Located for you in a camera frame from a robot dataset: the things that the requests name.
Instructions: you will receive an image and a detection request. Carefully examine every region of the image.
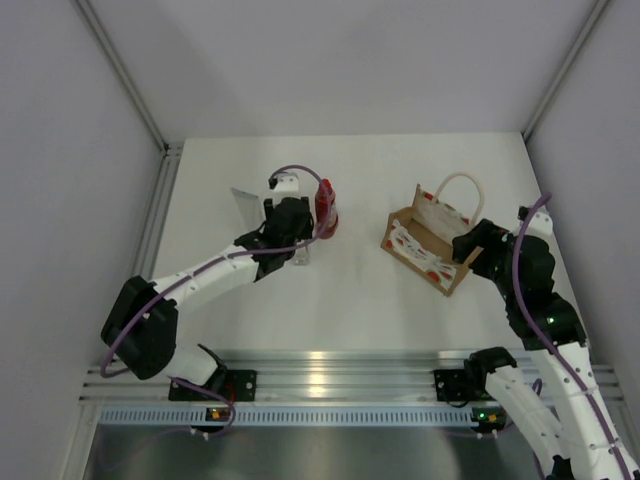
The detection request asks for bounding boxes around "clear bottle grey cap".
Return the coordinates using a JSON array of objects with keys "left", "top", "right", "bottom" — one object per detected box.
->
[{"left": 292, "top": 246, "right": 311, "bottom": 266}]

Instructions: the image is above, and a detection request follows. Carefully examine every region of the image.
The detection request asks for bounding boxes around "red capped bottle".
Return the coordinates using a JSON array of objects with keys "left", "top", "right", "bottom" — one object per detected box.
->
[{"left": 315, "top": 178, "right": 339, "bottom": 239}]

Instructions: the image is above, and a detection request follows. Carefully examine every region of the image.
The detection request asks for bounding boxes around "silver tube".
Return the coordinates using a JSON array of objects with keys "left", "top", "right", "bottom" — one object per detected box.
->
[{"left": 230, "top": 187, "right": 263, "bottom": 230}]

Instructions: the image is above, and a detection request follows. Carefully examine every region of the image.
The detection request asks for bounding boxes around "canvas watermelon print bag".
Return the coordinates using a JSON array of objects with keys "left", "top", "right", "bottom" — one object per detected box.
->
[{"left": 381, "top": 172, "right": 485, "bottom": 297}]

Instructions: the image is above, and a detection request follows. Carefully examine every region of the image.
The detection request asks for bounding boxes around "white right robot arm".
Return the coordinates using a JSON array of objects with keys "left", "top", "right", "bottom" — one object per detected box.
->
[{"left": 452, "top": 220, "right": 639, "bottom": 479}]

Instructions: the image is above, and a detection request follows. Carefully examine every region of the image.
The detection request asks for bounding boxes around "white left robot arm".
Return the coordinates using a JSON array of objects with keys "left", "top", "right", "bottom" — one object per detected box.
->
[{"left": 100, "top": 197, "right": 314, "bottom": 400}]

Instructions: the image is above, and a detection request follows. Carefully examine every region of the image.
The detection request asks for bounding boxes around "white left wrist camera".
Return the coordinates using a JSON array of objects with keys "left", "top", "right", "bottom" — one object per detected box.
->
[{"left": 265, "top": 171, "right": 300, "bottom": 206}]

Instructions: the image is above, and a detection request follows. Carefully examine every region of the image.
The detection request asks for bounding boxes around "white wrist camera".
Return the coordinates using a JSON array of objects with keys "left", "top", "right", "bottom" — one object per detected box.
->
[
  {"left": 265, "top": 171, "right": 300, "bottom": 206},
  {"left": 518, "top": 206, "right": 553, "bottom": 238}
]

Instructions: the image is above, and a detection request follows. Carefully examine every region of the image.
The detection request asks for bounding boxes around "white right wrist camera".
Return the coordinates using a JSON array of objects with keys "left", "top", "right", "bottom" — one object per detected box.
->
[{"left": 518, "top": 206, "right": 553, "bottom": 238}]

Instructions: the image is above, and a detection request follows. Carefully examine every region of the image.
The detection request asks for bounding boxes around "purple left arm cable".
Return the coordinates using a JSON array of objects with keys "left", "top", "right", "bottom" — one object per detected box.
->
[{"left": 99, "top": 164, "right": 335, "bottom": 441}]

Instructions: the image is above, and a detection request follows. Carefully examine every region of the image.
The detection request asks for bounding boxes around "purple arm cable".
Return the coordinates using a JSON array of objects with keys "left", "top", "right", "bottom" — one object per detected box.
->
[
  {"left": 99, "top": 164, "right": 335, "bottom": 441},
  {"left": 510, "top": 192, "right": 634, "bottom": 480}
]

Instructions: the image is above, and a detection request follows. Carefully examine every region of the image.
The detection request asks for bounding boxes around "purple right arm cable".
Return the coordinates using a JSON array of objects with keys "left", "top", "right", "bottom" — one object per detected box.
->
[{"left": 510, "top": 192, "right": 634, "bottom": 480}]

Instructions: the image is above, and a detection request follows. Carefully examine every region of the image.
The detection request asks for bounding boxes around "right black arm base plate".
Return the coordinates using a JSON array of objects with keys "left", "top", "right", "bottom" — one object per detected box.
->
[{"left": 433, "top": 369, "right": 489, "bottom": 408}]

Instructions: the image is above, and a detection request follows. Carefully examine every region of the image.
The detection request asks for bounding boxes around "aluminium front rail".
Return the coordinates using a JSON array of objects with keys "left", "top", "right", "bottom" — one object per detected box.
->
[{"left": 79, "top": 349, "right": 626, "bottom": 407}]

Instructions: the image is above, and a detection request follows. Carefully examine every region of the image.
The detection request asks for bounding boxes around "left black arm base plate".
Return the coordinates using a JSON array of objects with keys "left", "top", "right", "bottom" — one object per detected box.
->
[{"left": 168, "top": 369, "right": 257, "bottom": 403}]

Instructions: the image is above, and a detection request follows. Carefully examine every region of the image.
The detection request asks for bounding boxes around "slotted grey cable duct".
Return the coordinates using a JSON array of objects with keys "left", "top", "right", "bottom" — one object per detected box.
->
[{"left": 99, "top": 406, "right": 506, "bottom": 428}]

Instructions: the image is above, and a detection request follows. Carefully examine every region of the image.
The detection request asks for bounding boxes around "right aluminium frame post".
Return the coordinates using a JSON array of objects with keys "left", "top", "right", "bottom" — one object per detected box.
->
[{"left": 521, "top": 0, "right": 613, "bottom": 144}]

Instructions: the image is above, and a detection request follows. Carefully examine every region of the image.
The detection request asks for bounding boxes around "aluminium frame post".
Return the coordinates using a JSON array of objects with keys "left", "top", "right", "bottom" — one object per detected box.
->
[
  {"left": 521, "top": 0, "right": 613, "bottom": 144},
  {"left": 70, "top": 0, "right": 184, "bottom": 158}
]

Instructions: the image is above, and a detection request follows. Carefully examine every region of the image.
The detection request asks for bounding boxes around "left aluminium frame post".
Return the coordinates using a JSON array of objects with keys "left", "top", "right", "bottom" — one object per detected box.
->
[{"left": 70, "top": 0, "right": 184, "bottom": 158}]

